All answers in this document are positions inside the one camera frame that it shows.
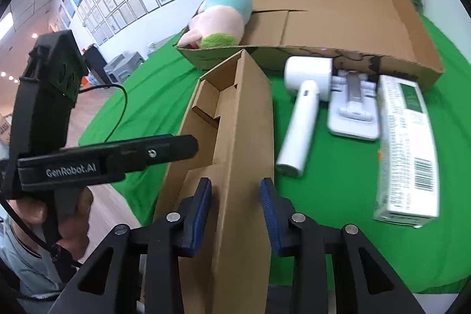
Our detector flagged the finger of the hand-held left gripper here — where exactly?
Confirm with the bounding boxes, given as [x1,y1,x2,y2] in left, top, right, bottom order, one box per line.
[78,133,176,149]
[123,134,200,171]

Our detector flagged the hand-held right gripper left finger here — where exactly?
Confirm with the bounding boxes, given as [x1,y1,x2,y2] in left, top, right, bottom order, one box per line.
[48,177,213,314]

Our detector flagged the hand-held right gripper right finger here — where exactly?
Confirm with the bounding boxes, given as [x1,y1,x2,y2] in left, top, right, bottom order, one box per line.
[260,179,427,314]

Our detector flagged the narrow cardboard box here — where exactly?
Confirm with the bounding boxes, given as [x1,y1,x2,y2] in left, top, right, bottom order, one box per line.
[142,49,276,314]

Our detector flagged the white hair dryer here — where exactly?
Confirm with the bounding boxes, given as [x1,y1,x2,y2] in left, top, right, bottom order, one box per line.
[275,56,334,178]

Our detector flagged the white folding phone stand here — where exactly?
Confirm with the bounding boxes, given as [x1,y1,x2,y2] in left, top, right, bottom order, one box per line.
[327,68,381,141]

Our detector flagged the pink and teal plush toy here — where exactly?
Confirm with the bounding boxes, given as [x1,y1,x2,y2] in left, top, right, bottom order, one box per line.
[178,0,254,49]

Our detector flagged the white and green medicine box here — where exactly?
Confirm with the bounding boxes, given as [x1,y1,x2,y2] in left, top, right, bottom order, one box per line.
[372,75,440,228]

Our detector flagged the large shallow cardboard box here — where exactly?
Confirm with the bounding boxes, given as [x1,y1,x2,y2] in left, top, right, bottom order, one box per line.
[175,0,444,94]

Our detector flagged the person's left hand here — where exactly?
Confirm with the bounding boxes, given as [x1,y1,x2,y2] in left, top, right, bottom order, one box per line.
[8,188,95,260]

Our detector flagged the grey plastic stools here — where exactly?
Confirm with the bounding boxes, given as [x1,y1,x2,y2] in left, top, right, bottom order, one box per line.
[104,51,145,84]

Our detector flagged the thin black cable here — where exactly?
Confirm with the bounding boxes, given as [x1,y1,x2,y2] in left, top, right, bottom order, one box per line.
[75,84,128,143]

